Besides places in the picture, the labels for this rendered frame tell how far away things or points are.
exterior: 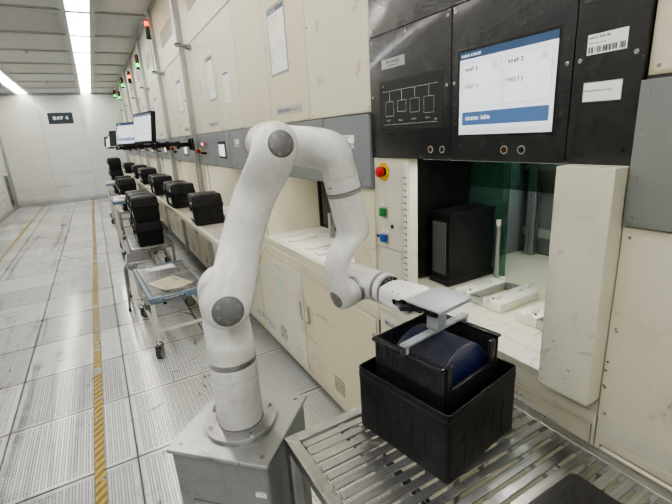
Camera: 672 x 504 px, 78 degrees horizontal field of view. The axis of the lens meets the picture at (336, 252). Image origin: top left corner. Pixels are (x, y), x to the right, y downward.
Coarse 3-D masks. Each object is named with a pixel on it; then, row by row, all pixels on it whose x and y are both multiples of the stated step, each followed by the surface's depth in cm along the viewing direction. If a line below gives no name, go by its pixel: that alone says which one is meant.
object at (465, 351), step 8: (472, 344) 96; (456, 352) 92; (464, 352) 94; (472, 352) 97; (480, 352) 99; (456, 360) 93; (464, 360) 95; (472, 360) 97; (480, 360) 100; (456, 368) 93; (464, 368) 96; (472, 368) 98; (456, 376) 94; (464, 376) 96; (456, 408) 97
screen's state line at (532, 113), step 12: (516, 108) 99; (528, 108) 97; (540, 108) 94; (468, 120) 113; (480, 120) 109; (492, 120) 106; (504, 120) 103; (516, 120) 100; (528, 120) 97; (540, 120) 95
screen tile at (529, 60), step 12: (540, 48) 92; (552, 48) 89; (516, 60) 97; (528, 60) 95; (540, 60) 92; (552, 60) 90; (516, 72) 98; (540, 72) 93; (504, 84) 101; (516, 84) 98; (528, 84) 96; (540, 84) 93; (504, 96) 102; (516, 96) 99; (528, 96) 96; (540, 96) 94
